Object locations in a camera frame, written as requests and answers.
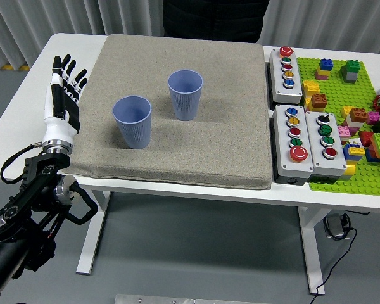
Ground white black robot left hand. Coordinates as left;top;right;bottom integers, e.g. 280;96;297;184
42;54;89;144

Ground blue ribbed plastic cup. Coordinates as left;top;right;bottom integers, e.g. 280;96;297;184
167;69;204;121
112;96;153;150

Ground grey-brown fabric mat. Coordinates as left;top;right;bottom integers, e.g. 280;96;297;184
63;34;273;191

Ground white table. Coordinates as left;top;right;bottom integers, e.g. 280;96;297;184
0;33;380;215

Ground person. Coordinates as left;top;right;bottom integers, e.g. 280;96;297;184
161;0;270;44

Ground grey five-button box small buttons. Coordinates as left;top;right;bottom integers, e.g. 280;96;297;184
268;46;304;105

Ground grey box with emergency button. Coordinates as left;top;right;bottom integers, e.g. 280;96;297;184
272;103;314;186

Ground orange brown toy brick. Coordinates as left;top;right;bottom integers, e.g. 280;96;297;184
310;92;329;111

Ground blue yellow pink brick stack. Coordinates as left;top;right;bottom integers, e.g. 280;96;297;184
315;58;334;80

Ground green toy brick baseplate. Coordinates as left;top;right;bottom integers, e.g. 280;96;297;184
296;56;380;198

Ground yellow grey brick stack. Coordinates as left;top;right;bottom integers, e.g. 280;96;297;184
337;163;357;182

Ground grey power adapter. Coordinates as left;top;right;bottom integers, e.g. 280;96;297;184
323;213;351;240

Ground green grey brick stack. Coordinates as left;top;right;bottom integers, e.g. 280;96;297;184
340;59;362;84

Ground brown white brick stack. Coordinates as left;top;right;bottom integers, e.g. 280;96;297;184
345;107;370;128

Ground red toy brick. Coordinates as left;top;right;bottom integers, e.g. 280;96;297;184
358;130;375;148

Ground grey box with selector switch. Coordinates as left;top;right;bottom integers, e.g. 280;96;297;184
304;110;348;184

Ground black floor cable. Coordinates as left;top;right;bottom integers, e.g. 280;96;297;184
312;225;358;297

